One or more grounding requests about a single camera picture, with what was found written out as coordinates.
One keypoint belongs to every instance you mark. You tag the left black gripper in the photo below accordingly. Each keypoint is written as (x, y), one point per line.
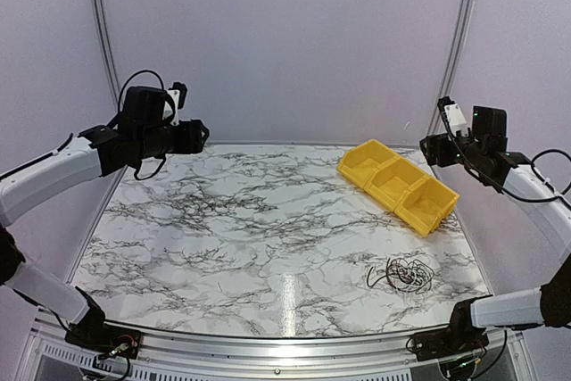
(192, 140)

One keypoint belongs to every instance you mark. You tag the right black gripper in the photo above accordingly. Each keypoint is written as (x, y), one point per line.
(436, 144)

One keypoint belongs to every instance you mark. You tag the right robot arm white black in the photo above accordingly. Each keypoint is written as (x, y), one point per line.
(480, 146)

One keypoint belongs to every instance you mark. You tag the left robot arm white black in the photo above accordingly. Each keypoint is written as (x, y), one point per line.
(146, 125)

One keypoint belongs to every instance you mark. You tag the yellow bin right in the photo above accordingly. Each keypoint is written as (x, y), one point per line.
(425, 204)

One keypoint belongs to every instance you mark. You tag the yellow bin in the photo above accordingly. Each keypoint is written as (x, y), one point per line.
(359, 163)
(392, 181)
(425, 204)

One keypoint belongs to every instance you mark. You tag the yellow bin middle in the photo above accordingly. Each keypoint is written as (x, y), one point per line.
(392, 181)

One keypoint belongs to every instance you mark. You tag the yellow bin left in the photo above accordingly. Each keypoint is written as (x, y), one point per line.
(359, 163)

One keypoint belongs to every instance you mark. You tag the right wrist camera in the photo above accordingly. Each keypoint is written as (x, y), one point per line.
(453, 117)

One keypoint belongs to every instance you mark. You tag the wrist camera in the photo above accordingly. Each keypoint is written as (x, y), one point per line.
(453, 117)
(176, 97)

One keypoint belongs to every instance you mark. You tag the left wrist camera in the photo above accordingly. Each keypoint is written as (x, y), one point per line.
(176, 97)

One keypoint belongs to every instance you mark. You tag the right aluminium frame post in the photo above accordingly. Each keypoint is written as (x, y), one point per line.
(458, 40)

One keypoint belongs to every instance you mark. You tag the aluminium frame post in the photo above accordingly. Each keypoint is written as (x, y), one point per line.
(458, 40)
(105, 43)

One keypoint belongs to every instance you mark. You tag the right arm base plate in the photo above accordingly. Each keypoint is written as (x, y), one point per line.
(439, 343)

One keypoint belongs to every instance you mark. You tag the left aluminium frame post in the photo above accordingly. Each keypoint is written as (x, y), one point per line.
(105, 43)

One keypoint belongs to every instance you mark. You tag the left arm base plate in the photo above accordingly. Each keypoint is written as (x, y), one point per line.
(109, 340)

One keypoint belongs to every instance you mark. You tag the aluminium front rail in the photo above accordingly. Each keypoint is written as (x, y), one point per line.
(164, 355)

